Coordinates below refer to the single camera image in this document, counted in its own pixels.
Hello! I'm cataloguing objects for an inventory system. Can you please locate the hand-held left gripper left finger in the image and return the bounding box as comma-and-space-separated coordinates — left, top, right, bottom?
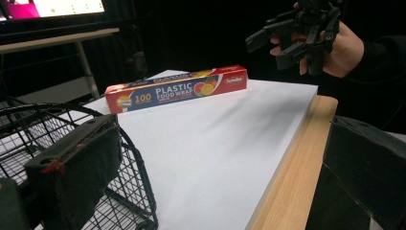
24, 113, 123, 230

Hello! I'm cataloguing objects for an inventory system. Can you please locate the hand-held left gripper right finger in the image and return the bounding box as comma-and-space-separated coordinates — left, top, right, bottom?
322, 115, 406, 230

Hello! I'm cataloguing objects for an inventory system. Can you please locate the red blue plastic wrap box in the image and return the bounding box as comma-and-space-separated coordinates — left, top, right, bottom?
103, 64, 249, 115

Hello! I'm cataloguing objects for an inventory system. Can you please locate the white board mat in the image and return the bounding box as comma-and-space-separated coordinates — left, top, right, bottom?
33, 69, 319, 230

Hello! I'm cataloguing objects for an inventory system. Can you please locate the grey background table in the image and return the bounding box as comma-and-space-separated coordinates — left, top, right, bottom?
0, 27, 121, 101

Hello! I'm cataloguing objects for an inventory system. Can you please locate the lit monitor screen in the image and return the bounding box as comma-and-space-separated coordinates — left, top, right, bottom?
0, 0, 106, 22

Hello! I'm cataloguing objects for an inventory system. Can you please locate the black wire basket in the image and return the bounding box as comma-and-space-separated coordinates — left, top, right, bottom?
0, 102, 160, 230

